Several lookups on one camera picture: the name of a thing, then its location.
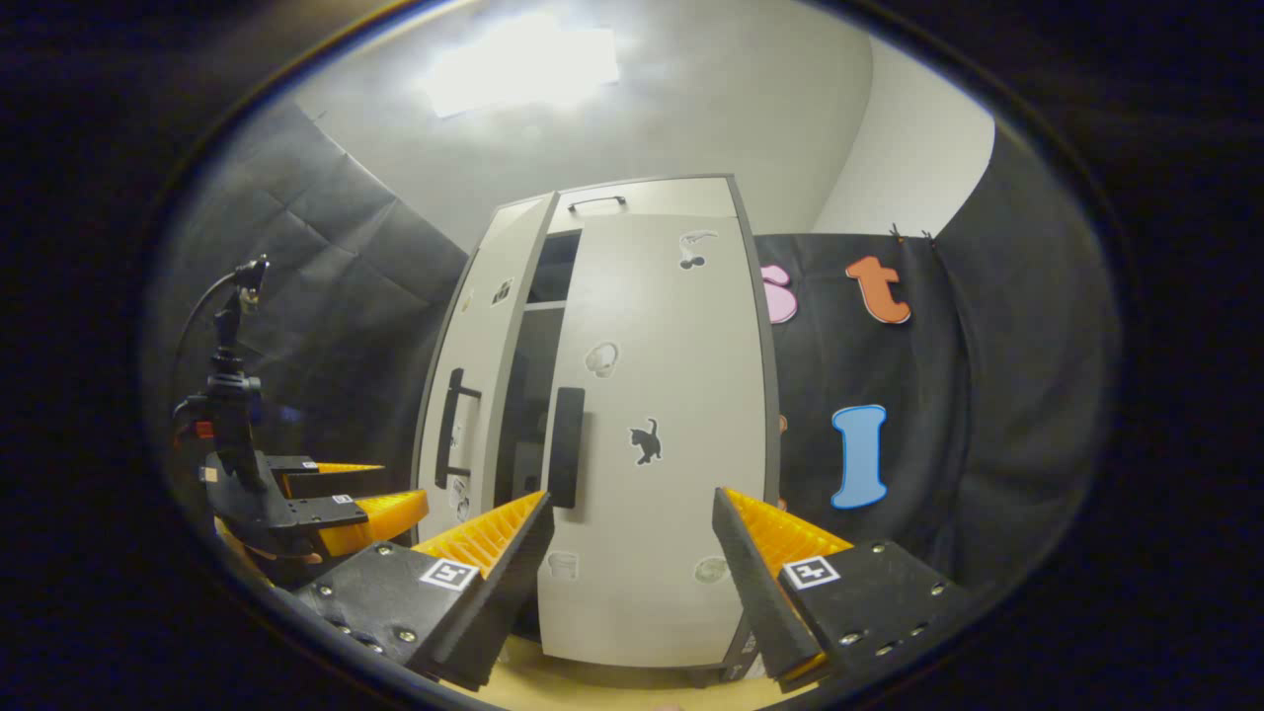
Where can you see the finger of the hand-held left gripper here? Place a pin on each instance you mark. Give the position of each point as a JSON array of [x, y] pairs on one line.
[[326, 478], [341, 513]]

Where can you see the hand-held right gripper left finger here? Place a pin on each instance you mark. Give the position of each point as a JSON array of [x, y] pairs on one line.
[[499, 602]]

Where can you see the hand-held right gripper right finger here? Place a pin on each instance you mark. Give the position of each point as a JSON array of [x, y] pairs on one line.
[[755, 583]]

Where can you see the grey white shoe cabinet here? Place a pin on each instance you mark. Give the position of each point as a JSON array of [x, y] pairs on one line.
[[533, 355]]

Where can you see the white cabinet drawer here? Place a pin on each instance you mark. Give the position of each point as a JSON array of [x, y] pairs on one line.
[[681, 197]]

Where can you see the black backdrop cloth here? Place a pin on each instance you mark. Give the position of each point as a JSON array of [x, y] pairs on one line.
[[987, 395]]

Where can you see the rectangular ceiling light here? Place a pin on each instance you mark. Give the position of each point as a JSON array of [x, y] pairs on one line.
[[518, 69]]

